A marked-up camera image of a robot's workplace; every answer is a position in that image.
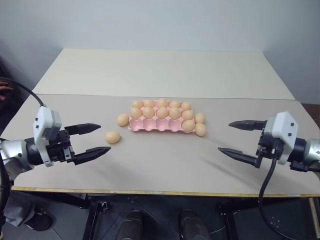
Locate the bystander's bare hand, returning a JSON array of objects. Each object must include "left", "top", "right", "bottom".
[{"left": 0, "top": 80, "right": 14, "bottom": 101}]

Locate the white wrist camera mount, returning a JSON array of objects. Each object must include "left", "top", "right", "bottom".
[
  {"left": 33, "top": 106, "right": 62, "bottom": 168},
  {"left": 263, "top": 111, "right": 300, "bottom": 166}
]

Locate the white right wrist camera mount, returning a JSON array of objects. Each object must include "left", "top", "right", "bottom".
[{"left": 263, "top": 111, "right": 300, "bottom": 166}]

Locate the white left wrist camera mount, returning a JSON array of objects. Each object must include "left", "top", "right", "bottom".
[{"left": 33, "top": 106, "right": 62, "bottom": 168}]

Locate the dark rounded shape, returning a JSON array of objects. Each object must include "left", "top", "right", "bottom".
[
  {"left": 179, "top": 209, "right": 211, "bottom": 240},
  {"left": 117, "top": 209, "right": 151, "bottom": 240}
]

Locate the black table frame leg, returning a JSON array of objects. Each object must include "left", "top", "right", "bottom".
[
  {"left": 81, "top": 199, "right": 111, "bottom": 240},
  {"left": 216, "top": 202, "right": 239, "bottom": 240}
]

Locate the grey trouser leg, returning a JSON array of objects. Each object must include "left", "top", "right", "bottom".
[{"left": 4, "top": 196, "right": 35, "bottom": 227}]

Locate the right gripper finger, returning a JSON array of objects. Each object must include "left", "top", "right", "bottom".
[
  {"left": 217, "top": 147, "right": 264, "bottom": 169},
  {"left": 228, "top": 119, "right": 267, "bottom": 132}
]

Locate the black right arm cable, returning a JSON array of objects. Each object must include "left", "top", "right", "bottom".
[{"left": 257, "top": 146, "right": 286, "bottom": 240}]

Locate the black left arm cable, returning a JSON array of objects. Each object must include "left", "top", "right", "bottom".
[{"left": 0, "top": 77, "right": 48, "bottom": 109}]

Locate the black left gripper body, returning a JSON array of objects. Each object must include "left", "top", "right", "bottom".
[{"left": 45, "top": 127, "right": 76, "bottom": 164}]

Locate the pink egg tray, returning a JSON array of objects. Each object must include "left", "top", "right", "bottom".
[{"left": 127, "top": 99, "right": 195, "bottom": 134}]

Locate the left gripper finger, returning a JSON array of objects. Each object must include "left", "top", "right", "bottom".
[
  {"left": 73, "top": 146, "right": 112, "bottom": 166},
  {"left": 64, "top": 122, "right": 102, "bottom": 137}
]

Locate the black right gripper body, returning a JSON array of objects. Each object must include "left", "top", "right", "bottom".
[{"left": 254, "top": 127, "right": 284, "bottom": 163}]

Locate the black shoe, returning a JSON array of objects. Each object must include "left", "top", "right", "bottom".
[{"left": 24, "top": 211, "right": 54, "bottom": 232}]

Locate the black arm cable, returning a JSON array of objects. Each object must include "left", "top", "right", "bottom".
[
  {"left": 257, "top": 146, "right": 286, "bottom": 240},
  {"left": 0, "top": 77, "right": 48, "bottom": 109}
]

